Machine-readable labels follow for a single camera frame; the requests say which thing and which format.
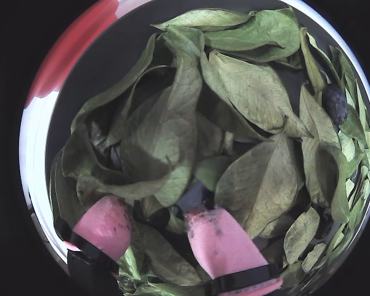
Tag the wrinkled dark blueberry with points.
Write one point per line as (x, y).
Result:
(334, 103)

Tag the tall crumpled green leaf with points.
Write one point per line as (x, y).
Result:
(314, 138)

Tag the large pointed pale leaf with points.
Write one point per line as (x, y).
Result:
(259, 179)

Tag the dark crumpled green leaf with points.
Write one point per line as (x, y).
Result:
(80, 154)

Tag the broad green leaf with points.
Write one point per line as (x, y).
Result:
(259, 31)

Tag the small pale green leaf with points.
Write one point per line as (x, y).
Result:
(300, 234)

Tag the pink padded gripper finger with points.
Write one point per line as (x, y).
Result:
(228, 246)
(101, 225)

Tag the curled bright green leaf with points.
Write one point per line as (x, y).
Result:
(342, 185)

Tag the long narrow green leaf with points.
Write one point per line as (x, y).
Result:
(111, 92)

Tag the long flat green leaf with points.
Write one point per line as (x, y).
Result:
(203, 18)

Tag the large pale green leaf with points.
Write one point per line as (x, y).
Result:
(249, 89)

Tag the small bright green leaf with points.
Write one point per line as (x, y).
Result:
(211, 169)

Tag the shiny metal bowl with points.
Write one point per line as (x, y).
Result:
(111, 46)

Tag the tiny pale green leaf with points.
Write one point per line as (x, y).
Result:
(313, 257)

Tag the large curled green leaf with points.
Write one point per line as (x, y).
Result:
(163, 132)

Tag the dark green flat leaf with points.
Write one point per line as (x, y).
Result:
(169, 259)

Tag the narrow folded green leaf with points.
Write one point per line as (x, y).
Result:
(311, 61)

